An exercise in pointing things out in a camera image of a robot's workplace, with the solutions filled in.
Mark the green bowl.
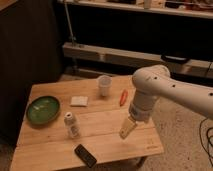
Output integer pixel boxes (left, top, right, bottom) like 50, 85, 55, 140
26, 96, 60, 125

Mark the metal shelf unit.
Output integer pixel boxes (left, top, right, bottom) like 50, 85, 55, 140
57, 0, 213, 78

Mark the small white bottle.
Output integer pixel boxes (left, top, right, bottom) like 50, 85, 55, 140
64, 112, 79, 138

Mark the translucent plastic cup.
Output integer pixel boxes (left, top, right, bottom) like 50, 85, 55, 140
97, 75, 112, 97

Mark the black cable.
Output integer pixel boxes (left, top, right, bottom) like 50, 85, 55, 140
198, 117, 213, 159

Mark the wooden table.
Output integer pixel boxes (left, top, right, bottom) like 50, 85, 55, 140
10, 76, 164, 171

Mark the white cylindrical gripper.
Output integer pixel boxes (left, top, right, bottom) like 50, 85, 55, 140
119, 90, 158, 139

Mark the black phone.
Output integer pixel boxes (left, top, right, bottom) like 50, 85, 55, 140
74, 144, 97, 168

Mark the black object on shelf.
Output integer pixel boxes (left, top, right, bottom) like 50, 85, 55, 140
161, 54, 190, 64

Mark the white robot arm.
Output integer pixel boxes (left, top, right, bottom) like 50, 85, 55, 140
119, 65, 213, 139

